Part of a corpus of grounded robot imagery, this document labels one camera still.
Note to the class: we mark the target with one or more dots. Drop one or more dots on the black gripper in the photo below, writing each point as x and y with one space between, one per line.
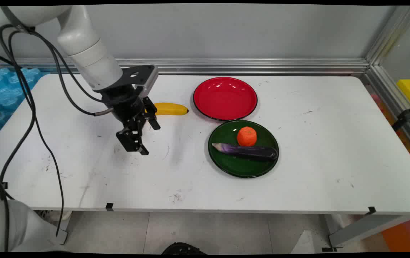
124 104

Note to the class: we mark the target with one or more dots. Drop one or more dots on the purple eggplant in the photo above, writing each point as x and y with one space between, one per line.
248 151

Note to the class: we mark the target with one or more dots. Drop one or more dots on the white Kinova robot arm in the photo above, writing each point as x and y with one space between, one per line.
83 46

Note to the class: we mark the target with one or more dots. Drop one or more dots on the yellow banana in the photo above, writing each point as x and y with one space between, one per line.
170 108

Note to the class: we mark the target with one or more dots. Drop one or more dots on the red plate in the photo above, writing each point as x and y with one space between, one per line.
224 98

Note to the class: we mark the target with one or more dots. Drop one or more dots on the black tape clip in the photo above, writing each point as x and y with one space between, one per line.
109 206
371 210

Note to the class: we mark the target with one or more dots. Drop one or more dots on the orange tangerine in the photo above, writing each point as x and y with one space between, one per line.
246 136

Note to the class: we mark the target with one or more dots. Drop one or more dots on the green plate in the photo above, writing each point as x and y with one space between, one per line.
242 166

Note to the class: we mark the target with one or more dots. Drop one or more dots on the white table leg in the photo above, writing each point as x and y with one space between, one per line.
63 225

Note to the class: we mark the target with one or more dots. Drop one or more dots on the black round object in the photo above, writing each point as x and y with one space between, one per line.
183 249

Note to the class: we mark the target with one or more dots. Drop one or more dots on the blue bubble wrap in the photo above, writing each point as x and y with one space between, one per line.
2 89

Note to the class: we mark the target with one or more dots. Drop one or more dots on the grey table leg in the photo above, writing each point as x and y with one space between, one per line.
366 229

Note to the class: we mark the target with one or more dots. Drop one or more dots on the black clamp stand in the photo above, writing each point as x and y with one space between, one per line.
405 116

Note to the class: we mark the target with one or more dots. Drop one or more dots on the orange box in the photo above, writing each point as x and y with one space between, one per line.
405 234

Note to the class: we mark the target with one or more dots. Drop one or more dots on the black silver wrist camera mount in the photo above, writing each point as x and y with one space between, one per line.
144 76

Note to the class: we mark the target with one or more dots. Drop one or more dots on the long aluminium frame rail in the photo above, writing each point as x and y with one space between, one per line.
244 66

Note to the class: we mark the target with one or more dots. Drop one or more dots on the short aluminium frame rail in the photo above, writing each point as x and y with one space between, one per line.
395 104

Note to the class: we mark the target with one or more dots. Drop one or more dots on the upright aluminium frame post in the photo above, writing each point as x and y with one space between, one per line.
393 34

